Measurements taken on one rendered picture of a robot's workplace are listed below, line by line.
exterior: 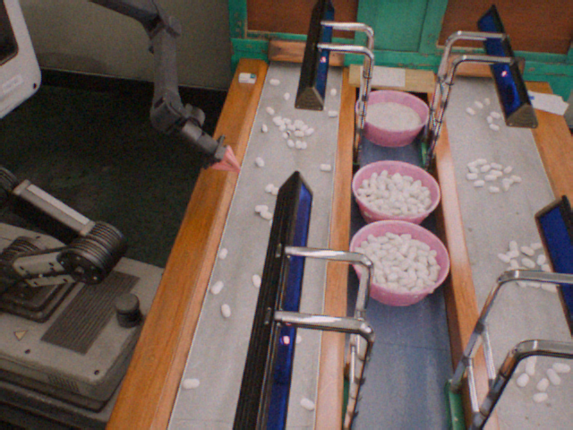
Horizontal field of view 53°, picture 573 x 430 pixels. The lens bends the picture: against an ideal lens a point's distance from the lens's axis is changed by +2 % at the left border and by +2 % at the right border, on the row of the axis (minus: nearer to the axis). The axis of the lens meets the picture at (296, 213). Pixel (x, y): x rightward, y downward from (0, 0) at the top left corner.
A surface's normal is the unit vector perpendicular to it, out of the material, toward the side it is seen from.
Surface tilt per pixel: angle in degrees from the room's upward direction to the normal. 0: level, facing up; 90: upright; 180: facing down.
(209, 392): 0
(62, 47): 90
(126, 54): 90
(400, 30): 90
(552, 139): 0
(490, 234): 0
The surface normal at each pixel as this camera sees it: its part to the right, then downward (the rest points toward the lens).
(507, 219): 0.04, -0.73
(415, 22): -0.10, 0.68
